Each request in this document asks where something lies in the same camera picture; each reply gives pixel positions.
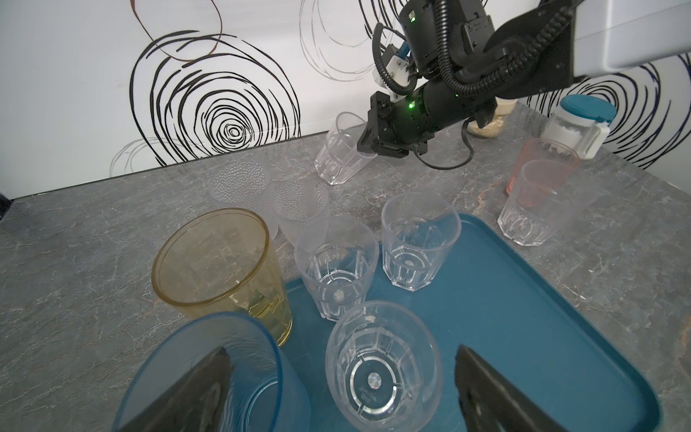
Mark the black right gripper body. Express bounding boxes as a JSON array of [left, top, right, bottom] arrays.
[[355, 0, 541, 160]]

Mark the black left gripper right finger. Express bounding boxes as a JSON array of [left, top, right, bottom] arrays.
[[455, 345, 564, 431]]

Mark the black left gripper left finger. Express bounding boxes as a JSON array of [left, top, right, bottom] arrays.
[[117, 347, 234, 431]]

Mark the light blue plastic cup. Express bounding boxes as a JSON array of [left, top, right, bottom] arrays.
[[112, 312, 311, 431]]

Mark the teal plastic tray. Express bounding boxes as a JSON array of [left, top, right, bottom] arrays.
[[280, 212, 663, 432]]

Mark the clear faceted glass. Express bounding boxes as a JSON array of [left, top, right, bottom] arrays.
[[314, 112, 377, 185], [381, 191, 462, 292], [325, 301, 443, 431], [294, 215, 380, 322], [498, 160, 599, 247]]

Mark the yellow transparent cup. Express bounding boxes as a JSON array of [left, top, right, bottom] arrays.
[[151, 208, 293, 347]]

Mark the pink transparent cup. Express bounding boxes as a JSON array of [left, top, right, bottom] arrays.
[[505, 137, 583, 199]]

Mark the frosted dotted plastic cup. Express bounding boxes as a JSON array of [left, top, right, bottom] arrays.
[[209, 160, 278, 239]]

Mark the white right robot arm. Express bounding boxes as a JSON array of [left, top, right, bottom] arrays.
[[357, 1, 690, 158]]

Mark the white mug teal lid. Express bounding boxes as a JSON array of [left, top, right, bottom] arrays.
[[541, 95, 617, 160]]

